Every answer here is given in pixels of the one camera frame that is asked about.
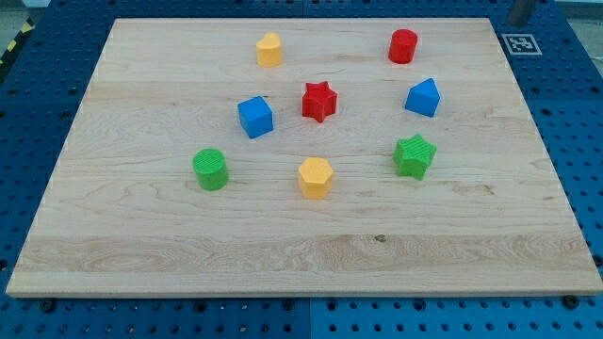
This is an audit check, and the yellow heart block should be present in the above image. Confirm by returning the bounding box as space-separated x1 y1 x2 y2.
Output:
255 32 283 68

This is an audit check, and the white fiducial marker tag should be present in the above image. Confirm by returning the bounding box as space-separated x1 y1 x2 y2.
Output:
502 33 542 56

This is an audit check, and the wooden board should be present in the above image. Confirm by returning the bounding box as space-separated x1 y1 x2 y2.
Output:
7 18 602 299

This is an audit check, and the blue pentagon block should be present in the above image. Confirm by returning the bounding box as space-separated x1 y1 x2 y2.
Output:
404 78 440 118

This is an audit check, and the green cylinder block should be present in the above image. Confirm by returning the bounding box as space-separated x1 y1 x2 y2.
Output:
192 148 229 190

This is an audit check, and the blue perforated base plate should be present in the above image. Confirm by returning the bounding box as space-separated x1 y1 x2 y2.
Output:
1 0 602 338

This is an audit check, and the red cylinder block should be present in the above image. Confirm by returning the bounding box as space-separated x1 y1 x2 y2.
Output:
388 29 418 64

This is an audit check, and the blue cube block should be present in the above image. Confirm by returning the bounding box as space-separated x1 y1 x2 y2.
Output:
237 96 273 138

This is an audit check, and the grey robot arm stylus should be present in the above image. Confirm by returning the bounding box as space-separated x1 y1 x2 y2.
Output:
507 0 537 28

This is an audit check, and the yellow hexagon block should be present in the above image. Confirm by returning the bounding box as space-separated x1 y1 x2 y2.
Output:
298 157 334 200

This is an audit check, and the red star block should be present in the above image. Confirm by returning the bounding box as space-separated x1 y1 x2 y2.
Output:
301 81 337 123

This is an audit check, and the green star block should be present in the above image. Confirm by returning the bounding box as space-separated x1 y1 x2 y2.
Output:
393 134 437 181

